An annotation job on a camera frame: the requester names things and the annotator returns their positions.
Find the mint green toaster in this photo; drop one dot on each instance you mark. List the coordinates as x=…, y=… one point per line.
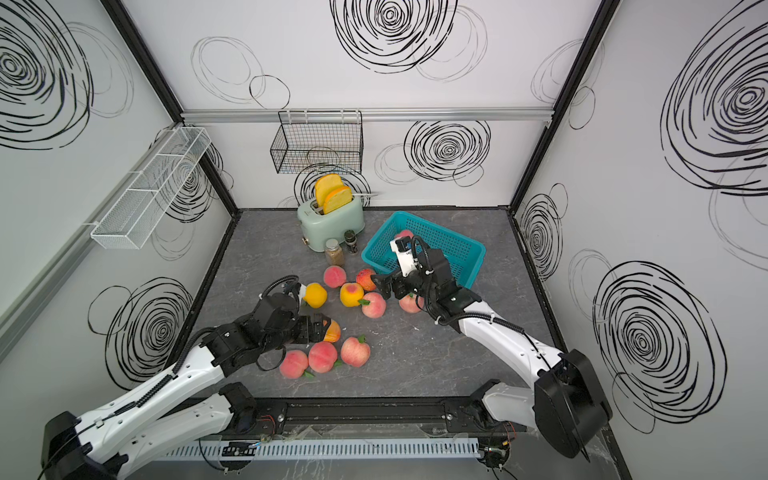
x=317, y=228

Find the yellow peach red spot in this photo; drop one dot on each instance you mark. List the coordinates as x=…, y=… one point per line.
x=351, y=294

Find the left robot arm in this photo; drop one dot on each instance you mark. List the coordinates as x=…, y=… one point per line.
x=112, y=441

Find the rear yellow toast slice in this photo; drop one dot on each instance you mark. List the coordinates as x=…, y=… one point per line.
x=325, y=185

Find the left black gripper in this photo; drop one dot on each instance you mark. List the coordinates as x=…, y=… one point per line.
x=320, y=330

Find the white slotted cable duct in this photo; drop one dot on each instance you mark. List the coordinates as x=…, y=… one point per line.
x=328, y=449

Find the front yellow toast slice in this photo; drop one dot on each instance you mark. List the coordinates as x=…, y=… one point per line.
x=337, y=198

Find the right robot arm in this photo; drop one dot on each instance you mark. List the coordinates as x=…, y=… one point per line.
x=562, y=397

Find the pink peach with leaf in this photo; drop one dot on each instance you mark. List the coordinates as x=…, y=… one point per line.
x=373, y=305

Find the silver lid spice jar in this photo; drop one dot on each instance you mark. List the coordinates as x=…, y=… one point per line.
x=334, y=253

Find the orange yellow peach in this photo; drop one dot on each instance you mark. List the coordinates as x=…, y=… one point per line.
x=333, y=332

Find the yellow toast slice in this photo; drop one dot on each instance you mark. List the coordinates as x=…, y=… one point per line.
x=337, y=198
x=325, y=185

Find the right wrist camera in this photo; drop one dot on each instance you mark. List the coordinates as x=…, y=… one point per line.
x=403, y=248

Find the aluminium wall rail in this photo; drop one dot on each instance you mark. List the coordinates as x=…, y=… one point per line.
x=370, y=114

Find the white mesh wall shelf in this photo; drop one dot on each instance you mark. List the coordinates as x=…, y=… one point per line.
x=170, y=184

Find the orange red wrinkled peach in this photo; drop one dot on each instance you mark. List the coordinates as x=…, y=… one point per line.
x=365, y=279

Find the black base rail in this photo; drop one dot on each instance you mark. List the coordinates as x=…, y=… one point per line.
x=456, y=414

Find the black wire wall basket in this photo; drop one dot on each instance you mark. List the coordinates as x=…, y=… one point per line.
x=312, y=137

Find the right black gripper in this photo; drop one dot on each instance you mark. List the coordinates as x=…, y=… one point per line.
x=386, y=288

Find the black lid spice bottle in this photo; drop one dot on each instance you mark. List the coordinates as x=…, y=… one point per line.
x=350, y=238

